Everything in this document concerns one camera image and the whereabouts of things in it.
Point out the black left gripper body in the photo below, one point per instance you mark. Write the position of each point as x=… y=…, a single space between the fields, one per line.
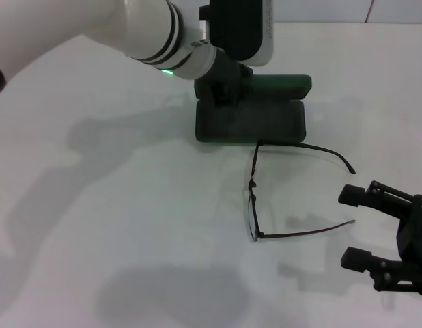
x=228 y=71

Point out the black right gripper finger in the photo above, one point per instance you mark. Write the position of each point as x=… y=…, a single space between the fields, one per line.
x=356 y=259
x=352 y=196

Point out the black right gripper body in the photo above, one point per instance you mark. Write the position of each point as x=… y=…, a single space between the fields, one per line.
x=417 y=239

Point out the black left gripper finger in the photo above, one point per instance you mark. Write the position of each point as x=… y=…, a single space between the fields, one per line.
x=226 y=95

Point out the green glasses case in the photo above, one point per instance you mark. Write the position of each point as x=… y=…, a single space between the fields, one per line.
x=259 y=123

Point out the black glasses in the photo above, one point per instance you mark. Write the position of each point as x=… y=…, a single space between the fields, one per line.
x=299 y=146

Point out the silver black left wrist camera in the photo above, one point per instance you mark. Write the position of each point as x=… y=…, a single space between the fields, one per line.
x=238 y=27

